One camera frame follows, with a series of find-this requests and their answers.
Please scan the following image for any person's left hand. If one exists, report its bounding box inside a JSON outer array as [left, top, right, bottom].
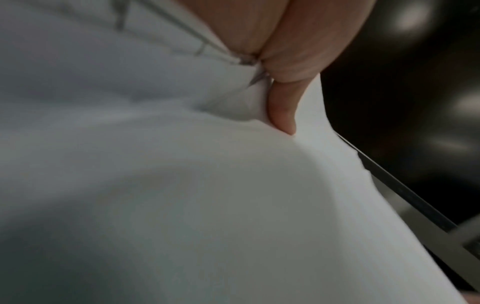
[[179, 0, 380, 136]]

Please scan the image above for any stack of white printed papers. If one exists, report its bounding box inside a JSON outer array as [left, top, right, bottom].
[[0, 0, 470, 304]]

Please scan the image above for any large black monitor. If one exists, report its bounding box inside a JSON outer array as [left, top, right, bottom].
[[320, 0, 480, 234]]

